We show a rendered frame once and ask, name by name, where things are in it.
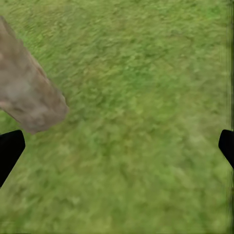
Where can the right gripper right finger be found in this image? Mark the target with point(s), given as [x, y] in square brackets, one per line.
[226, 145]

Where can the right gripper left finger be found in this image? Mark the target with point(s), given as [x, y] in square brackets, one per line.
[12, 145]

